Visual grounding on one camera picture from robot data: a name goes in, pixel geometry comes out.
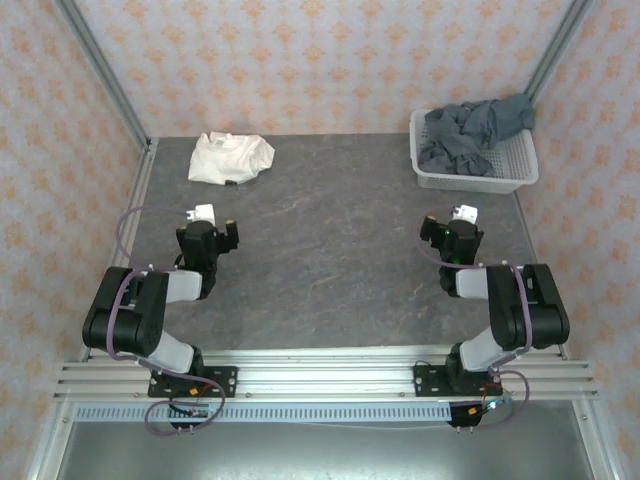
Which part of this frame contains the grey metal panel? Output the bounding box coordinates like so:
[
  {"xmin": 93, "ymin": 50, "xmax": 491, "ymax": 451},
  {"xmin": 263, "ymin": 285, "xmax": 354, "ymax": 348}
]
[{"xmin": 54, "ymin": 422, "xmax": 596, "ymax": 480}]

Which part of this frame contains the long aluminium base rail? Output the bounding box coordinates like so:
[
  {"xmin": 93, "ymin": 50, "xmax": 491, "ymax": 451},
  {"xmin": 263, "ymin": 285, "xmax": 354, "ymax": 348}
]
[{"xmin": 52, "ymin": 347, "xmax": 601, "ymax": 401}]

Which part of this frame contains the grey t-shirt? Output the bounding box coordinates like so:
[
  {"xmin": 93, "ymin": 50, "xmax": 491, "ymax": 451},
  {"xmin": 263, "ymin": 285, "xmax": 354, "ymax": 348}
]
[{"xmin": 417, "ymin": 93, "xmax": 536, "ymax": 177}]

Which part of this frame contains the white t-shirt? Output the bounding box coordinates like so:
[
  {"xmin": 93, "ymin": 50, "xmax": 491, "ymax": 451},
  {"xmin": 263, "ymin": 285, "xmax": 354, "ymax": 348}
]
[{"xmin": 187, "ymin": 131, "xmax": 277, "ymax": 186}]

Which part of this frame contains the aluminium frame leg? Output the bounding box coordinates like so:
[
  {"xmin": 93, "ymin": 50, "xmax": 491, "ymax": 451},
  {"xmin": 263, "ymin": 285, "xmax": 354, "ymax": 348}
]
[
  {"xmin": 24, "ymin": 399, "xmax": 76, "ymax": 480},
  {"xmin": 572, "ymin": 399, "xmax": 626, "ymax": 480}
]

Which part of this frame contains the white perforated plastic basket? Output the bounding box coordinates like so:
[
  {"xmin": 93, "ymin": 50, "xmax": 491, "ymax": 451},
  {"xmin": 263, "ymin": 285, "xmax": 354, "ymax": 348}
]
[{"xmin": 408, "ymin": 107, "xmax": 540, "ymax": 195}]

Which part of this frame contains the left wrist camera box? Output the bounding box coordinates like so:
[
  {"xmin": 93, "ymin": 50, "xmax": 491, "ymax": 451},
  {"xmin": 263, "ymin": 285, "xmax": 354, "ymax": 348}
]
[{"xmin": 184, "ymin": 202, "xmax": 217, "ymax": 226}]

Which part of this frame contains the white slotted cable duct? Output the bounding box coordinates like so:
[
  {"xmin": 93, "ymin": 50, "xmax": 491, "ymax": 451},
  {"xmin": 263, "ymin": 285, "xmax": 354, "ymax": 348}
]
[{"xmin": 74, "ymin": 403, "xmax": 454, "ymax": 424}]

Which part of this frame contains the aluminium table side rail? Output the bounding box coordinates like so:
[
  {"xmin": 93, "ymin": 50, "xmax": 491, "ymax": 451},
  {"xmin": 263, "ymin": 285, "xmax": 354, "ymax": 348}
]
[
  {"xmin": 79, "ymin": 138, "xmax": 160, "ymax": 362},
  {"xmin": 509, "ymin": 192, "xmax": 571, "ymax": 361}
]

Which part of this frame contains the aluminium corner post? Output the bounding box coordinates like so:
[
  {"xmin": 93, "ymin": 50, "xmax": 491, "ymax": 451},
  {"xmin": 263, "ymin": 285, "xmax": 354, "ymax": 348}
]
[
  {"xmin": 53, "ymin": 0, "xmax": 153, "ymax": 151},
  {"xmin": 522, "ymin": 0, "xmax": 596, "ymax": 104}
]

